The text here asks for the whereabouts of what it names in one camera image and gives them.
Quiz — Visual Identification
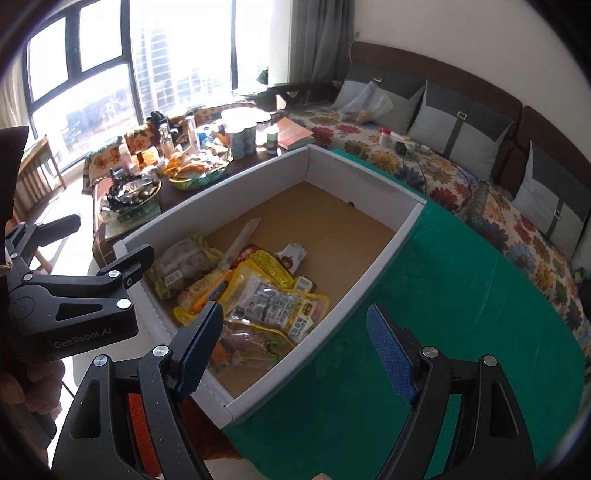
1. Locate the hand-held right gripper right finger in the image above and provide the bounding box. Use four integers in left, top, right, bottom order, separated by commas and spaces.
366, 303, 539, 480

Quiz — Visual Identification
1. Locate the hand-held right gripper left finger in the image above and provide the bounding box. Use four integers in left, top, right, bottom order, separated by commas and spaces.
54, 301, 225, 480

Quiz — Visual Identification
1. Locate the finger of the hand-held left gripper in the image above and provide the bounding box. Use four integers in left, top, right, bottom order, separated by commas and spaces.
4, 217, 82, 278
21, 244, 155, 323

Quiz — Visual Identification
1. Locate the yellow snack packet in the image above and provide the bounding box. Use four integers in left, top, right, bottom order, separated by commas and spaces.
173, 295, 218, 329

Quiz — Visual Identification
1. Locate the green-edged clear meat packet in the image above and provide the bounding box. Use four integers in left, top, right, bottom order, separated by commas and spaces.
208, 320, 296, 370

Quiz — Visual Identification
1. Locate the large clear gold snack bag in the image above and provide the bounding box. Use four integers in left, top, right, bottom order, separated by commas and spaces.
150, 234, 225, 301

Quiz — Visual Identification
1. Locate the yellow-edged sausage packet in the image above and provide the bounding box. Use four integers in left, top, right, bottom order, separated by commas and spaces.
222, 263, 331, 344

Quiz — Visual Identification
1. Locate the white cardboard box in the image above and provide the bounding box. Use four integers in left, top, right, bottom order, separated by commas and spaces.
113, 144, 428, 428

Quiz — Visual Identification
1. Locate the small red snack packet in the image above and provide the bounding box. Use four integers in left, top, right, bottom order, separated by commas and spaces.
233, 244, 259, 267

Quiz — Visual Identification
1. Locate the gold printed snack packet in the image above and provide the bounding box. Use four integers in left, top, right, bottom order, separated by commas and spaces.
245, 249, 315, 294

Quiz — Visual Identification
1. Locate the long clear tube packet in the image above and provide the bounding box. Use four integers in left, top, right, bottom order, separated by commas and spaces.
217, 217, 262, 274

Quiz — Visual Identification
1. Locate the small white brown snack packet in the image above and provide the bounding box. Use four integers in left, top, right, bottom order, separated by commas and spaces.
274, 244, 308, 273

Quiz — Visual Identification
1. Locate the person's left hand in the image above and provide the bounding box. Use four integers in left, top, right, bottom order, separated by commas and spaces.
0, 360, 66, 418

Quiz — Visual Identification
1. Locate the cluttered wooden side table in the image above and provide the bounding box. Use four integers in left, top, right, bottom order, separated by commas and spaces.
83, 106, 319, 259

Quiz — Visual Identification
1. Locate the light wooden chair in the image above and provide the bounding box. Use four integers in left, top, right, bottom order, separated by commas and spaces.
14, 135, 71, 274

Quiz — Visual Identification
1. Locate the green blanket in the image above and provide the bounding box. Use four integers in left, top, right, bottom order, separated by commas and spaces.
222, 148, 587, 480

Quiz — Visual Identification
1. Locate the dark round bowl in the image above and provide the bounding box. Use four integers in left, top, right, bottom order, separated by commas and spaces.
106, 175, 163, 214

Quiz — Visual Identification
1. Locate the green snack tray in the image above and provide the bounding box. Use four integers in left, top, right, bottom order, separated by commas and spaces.
167, 152, 228, 191

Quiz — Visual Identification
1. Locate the floral bedsheet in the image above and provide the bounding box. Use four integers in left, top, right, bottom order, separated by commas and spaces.
286, 108, 591, 352

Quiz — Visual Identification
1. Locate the group of drink cans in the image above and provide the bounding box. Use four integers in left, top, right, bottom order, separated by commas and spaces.
217, 117, 273, 160

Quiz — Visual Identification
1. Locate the grey pillow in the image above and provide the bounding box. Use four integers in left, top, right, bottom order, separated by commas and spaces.
512, 141, 591, 261
406, 80, 515, 183
332, 78, 428, 134

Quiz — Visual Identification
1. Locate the orange book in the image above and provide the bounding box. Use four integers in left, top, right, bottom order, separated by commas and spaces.
276, 117, 315, 151

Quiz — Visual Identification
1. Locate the clear plastic bag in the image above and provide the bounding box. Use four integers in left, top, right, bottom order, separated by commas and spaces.
339, 82, 394, 125

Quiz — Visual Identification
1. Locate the brown padded headboard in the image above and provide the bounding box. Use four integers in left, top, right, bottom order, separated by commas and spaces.
348, 41, 591, 222

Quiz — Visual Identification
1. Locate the grey curtain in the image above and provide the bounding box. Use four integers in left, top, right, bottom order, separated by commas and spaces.
288, 0, 356, 86

